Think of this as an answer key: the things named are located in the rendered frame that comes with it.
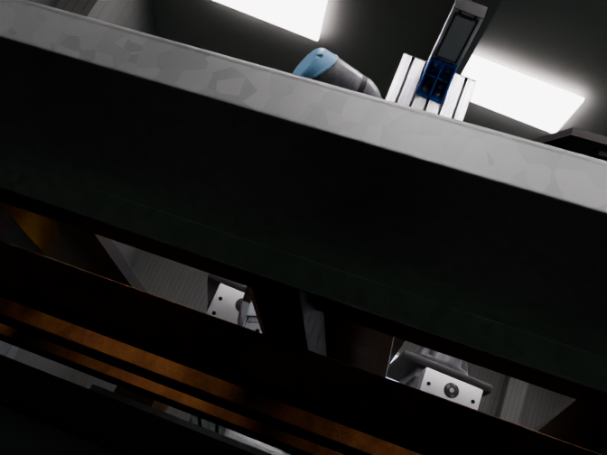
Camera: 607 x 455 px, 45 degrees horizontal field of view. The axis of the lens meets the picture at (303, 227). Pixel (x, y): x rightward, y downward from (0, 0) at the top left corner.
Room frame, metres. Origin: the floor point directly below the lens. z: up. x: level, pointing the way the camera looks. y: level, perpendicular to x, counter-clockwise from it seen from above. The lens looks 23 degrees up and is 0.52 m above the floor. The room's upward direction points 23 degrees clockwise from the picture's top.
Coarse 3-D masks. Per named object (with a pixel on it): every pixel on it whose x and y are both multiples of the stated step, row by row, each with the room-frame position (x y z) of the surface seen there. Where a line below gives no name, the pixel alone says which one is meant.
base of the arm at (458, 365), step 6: (420, 348) 1.73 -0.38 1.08; (426, 348) 1.72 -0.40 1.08; (420, 354) 1.72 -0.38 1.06; (426, 354) 1.72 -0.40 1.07; (432, 354) 1.70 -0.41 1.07; (438, 354) 1.69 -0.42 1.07; (444, 354) 1.69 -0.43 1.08; (432, 360) 1.69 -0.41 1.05; (438, 360) 1.69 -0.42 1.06; (444, 360) 1.68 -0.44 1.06; (450, 360) 1.69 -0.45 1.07; (456, 360) 1.69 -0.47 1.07; (462, 360) 1.72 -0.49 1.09; (450, 366) 1.68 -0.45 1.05; (456, 366) 1.69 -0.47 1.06; (462, 366) 1.72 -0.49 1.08; (462, 372) 1.70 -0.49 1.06
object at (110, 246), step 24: (24, 216) 1.07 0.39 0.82; (48, 240) 1.14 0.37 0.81; (72, 240) 1.09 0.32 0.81; (96, 240) 1.04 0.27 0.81; (72, 264) 1.22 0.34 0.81; (96, 264) 1.16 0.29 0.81; (120, 264) 1.13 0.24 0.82; (144, 288) 1.30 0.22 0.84; (336, 336) 1.01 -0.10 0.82; (360, 336) 0.97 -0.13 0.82; (384, 336) 0.93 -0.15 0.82; (360, 360) 1.08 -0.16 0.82; (384, 360) 1.03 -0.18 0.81; (576, 408) 0.89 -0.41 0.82; (600, 408) 0.86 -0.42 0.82; (552, 432) 1.04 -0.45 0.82; (576, 432) 0.99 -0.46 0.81; (600, 432) 0.95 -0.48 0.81
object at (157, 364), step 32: (0, 320) 1.17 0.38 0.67; (32, 320) 1.10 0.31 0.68; (64, 320) 1.09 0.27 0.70; (96, 352) 1.09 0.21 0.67; (128, 352) 1.06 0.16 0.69; (160, 384) 1.13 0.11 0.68; (192, 384) 1.04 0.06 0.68; (224, 384) 1.03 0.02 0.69; (256, 416) 1.06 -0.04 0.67; (288, 416) 1.01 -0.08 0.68; (320, 416) 1.00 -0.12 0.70; (352, 448) 0.99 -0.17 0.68; (384, 448) 0.98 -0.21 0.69
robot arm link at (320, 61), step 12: (312, 60) 1.42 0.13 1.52; (324, 60) 1.41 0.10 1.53; (336, 60) 1.42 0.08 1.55; (300, 72) 1.45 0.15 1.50; (312, 72) 1.42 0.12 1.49; (324, 72) 1.42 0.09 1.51; (336, 72) 1.43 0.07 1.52; (348, 72) 1.43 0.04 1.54; (336, 84) 1.44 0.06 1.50; (348, 84) 1.44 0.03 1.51; (360, 84) 1.45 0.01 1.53
